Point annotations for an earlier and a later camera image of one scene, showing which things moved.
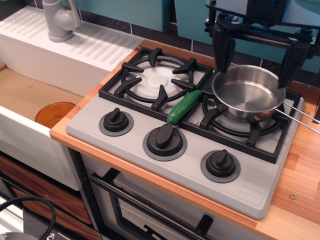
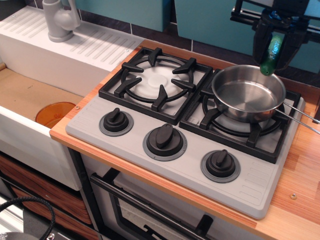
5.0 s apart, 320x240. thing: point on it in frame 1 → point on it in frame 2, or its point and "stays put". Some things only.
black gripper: (295, 24) → (286, 13)
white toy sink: (35, 71) stays put
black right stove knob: (220, 166) stays put
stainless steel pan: (250, 93) stays put
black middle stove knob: (164, 143) stays put
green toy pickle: (184, 107) → (268, 66)
